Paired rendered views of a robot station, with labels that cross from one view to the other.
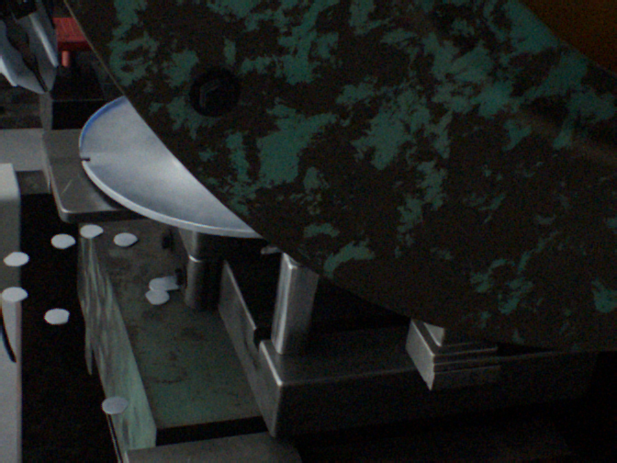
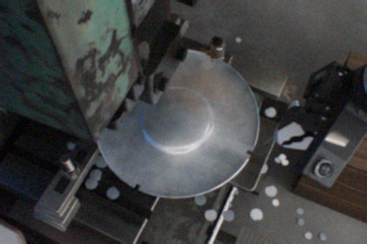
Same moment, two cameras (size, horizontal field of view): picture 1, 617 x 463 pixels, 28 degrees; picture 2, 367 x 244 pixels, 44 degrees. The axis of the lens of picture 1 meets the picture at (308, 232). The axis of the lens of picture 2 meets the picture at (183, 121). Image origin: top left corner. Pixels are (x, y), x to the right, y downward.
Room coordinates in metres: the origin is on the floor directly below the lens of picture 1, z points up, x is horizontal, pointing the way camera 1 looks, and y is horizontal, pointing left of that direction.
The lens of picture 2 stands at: (1.21, 0.36, 1.50)
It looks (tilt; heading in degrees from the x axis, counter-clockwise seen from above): 63 degrees down; 228
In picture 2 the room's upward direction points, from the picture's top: straight up
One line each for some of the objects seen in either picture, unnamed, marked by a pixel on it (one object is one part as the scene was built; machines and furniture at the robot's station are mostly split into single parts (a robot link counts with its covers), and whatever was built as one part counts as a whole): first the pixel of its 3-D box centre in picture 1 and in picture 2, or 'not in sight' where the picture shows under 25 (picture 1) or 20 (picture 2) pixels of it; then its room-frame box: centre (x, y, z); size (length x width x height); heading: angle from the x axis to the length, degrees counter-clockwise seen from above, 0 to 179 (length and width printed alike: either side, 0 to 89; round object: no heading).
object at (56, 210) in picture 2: not in sight; (68, 174); (1.17, 0.02, 0.76); 0.17 x 0.06 x 0.10; 23
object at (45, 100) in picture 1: (71, 148); not in sight; (1.21, 0.29, 0.62); 0.10 x 0.06 x 0.20; 23
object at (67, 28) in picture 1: (70, 58); not in sight; (1.23, 0.29, 0.72); 0.07 x 0.06 x 0.08; 113
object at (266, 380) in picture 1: (353, 243); (122, 118); (1.01, -0.05, 0.68); 0.45 x 0.30 x 0.06; 23
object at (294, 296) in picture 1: (296, 297); (215, 54); (0.80, 0.00, 0.75); 0.03 x 0.03 x 0.10; 23
